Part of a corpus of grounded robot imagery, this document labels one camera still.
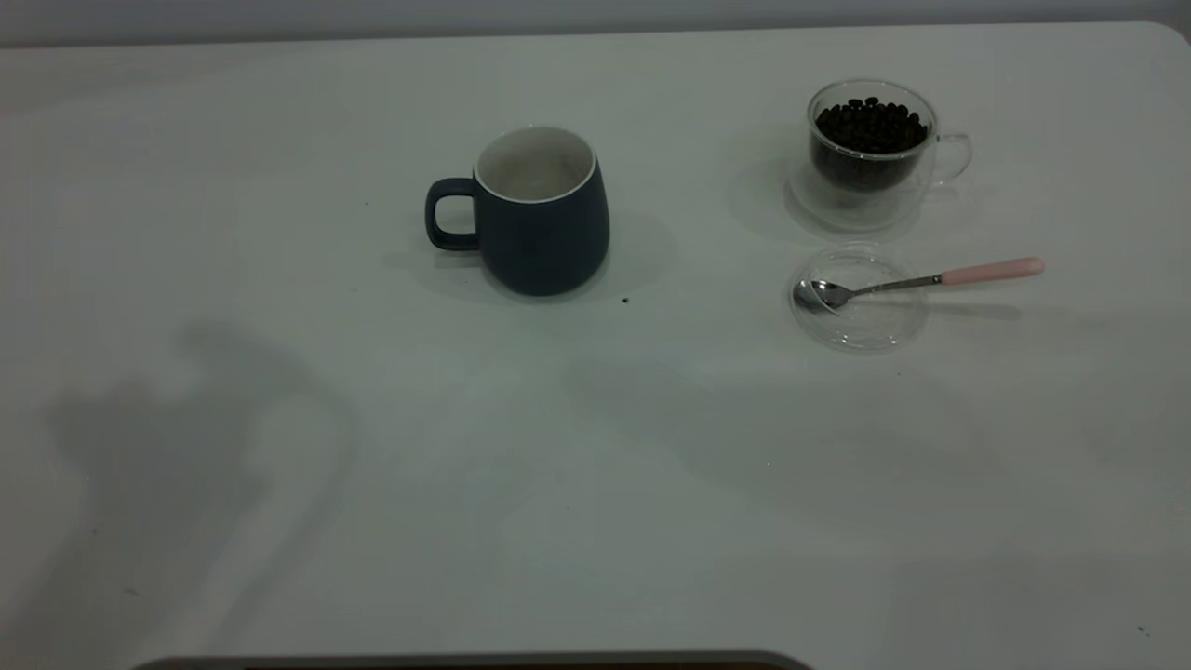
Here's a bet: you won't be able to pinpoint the clear glass lid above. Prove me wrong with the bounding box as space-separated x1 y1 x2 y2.
789 244 930 353

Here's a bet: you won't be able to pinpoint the dark coffee beans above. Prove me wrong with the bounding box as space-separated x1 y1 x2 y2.
811 97 931 194

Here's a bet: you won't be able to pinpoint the metal spoon with pink handle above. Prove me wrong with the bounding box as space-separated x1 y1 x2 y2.
793 258 1045 313

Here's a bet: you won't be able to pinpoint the clear double-wall glass cup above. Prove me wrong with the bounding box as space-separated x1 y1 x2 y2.
789 79 973 232

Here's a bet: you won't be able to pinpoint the dark blue ceramic mug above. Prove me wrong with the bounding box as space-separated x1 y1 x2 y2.
425 125 612 298

